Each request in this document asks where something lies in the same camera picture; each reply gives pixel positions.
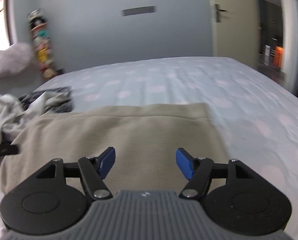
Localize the tube of plush toys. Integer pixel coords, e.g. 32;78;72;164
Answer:
30;22;57;80

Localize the orange chair in hallway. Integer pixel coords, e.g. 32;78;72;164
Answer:
273;46;284;68

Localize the dark floral garment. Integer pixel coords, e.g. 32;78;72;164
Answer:
18;87;73;115

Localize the white printed sweatshirt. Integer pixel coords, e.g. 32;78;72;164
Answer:
0;90;72;188

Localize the panda plush toy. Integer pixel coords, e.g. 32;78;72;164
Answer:
27;9;46;29

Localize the beige fleece zip hoodie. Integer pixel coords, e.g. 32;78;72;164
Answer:
0;103;229;193

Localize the cream room door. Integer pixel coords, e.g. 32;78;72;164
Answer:
210;0;259;69

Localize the black door handle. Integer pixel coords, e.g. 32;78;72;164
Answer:
214;4;227;23

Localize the polka dot bed sheet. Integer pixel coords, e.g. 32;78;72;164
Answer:
0;56;298;240

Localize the grey wall socket strip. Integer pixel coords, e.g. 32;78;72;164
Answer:
121;5;157;17

